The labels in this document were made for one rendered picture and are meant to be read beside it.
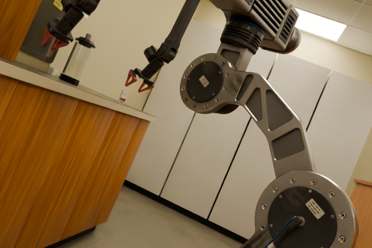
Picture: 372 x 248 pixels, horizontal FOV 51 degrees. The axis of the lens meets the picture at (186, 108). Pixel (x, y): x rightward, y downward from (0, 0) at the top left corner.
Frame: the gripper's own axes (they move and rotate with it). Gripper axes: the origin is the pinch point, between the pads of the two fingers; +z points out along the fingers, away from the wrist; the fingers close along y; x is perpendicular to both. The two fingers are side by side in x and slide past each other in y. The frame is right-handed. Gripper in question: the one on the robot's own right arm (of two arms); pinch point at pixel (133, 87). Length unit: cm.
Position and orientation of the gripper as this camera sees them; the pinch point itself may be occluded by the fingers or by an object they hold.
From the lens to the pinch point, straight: 194.5
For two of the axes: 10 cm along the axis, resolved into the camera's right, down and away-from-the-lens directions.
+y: -5.7, -2.7, -7.8
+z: -7.0, 6.6, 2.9
